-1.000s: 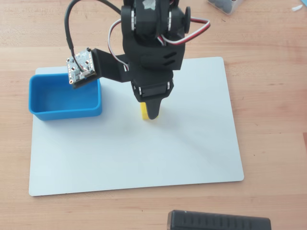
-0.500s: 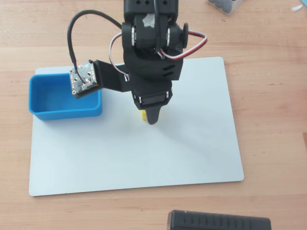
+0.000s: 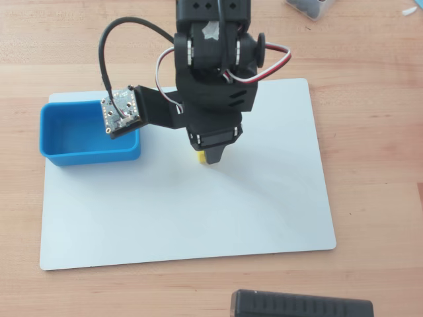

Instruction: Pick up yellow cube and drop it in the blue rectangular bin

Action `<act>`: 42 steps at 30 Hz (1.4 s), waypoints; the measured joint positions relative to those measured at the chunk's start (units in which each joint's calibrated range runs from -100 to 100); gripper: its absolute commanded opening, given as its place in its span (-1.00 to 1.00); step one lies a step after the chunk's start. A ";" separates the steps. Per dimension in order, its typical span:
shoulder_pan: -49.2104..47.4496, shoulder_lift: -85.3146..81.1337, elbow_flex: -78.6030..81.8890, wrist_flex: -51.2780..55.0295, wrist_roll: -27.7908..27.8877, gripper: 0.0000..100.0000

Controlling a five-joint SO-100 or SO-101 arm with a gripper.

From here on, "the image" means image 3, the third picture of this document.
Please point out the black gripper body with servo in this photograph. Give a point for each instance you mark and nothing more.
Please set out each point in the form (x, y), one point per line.
(215, 139)

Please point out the black movable gripper finger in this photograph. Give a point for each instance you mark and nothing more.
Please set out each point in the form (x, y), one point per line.
(215, 155)

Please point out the yellow cube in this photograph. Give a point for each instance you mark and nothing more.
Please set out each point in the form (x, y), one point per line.
(200, 158)

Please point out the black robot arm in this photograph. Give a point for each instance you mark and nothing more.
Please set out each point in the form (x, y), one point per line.
(205, 53)

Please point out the white rectangular board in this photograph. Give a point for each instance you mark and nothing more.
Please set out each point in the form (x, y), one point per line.
(198, 214)

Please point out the blue rectangular bin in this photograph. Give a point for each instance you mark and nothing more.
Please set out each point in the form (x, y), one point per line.
(79, 135)

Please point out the grey tape piece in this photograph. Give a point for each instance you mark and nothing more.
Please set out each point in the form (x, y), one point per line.
(211, 30)

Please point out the clear plastic container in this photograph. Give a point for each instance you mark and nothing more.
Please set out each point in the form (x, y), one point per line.
(309, 8)

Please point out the black ribbed device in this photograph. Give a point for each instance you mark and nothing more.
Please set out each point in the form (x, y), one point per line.
(297, 303)

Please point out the white paper scrap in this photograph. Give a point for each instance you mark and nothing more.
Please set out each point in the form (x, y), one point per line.
(409, 11)

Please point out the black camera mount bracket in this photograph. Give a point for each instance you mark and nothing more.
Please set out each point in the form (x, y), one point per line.
(158, 109)

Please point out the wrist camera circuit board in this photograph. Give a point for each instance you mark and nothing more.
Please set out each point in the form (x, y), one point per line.
(115, 112)

